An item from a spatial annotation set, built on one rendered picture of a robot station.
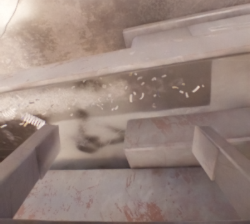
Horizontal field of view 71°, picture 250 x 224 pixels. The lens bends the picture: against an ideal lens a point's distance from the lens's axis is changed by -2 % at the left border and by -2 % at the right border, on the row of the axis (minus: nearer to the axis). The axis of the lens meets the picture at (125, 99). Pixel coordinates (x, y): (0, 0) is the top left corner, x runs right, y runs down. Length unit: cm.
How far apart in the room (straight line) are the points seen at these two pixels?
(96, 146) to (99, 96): 14
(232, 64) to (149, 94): 12
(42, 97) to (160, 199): 25
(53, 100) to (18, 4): 51
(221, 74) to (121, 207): 23
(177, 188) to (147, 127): 10
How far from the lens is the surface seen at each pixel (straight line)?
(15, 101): 39
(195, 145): 17
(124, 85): 28
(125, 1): 65
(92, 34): 69
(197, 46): 22
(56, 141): 17
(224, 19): 65
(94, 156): 43
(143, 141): 28
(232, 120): 31
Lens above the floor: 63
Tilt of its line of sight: 52 degrees down
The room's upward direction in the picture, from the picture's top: 169 degrees counter-clockwise
